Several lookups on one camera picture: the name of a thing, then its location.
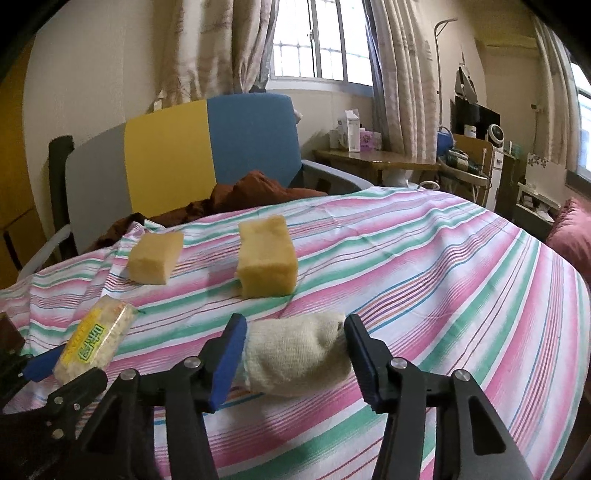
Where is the yellow labelled snack packet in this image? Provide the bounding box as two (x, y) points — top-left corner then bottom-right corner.
(53, 296), (139, 385)

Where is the cream sock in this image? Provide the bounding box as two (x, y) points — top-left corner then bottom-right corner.
(233, 312), (352, 397)

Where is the dark brown blanket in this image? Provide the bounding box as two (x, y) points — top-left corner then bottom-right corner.
(86, 170), (329, 252)

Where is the white carton on desk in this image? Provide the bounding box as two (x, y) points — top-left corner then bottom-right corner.
(342, 109), (361, 153)

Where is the yellow wooden wardrobe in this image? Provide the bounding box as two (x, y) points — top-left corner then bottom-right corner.
(0, 42), (46, 288)

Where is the white small fan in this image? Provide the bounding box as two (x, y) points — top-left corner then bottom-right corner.
(486, 124), (505, 148)

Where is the striped pink green bedsheet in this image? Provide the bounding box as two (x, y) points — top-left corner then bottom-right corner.
(1, 187), (590, 479)

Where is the grey yellow blue headboard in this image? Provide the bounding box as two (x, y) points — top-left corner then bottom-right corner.
(65, 93), (301, 252)

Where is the window with metal bars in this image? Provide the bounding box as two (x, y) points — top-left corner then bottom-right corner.
(271, 0), (373, 87)

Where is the beige patterned left curtain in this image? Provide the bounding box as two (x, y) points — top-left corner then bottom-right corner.
(152, 0), (280, 111)

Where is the beige patterned curtain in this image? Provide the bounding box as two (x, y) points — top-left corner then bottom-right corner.
(152, 0), (280, 111)
(370, 1), (439, 164)

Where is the pink pillow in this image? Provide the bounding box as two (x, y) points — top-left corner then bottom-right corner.
(545, 197), (591, 284)

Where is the yellow sponge block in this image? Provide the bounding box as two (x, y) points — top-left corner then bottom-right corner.
(127, 232), (183, 285)
(235, 215), (298, 299)

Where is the beige patterned right curtain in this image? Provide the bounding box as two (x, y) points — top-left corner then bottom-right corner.
(370, 1), (439, 164)

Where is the wooden bedside desk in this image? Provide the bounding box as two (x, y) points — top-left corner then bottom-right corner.
(314, 149), (441, 185)

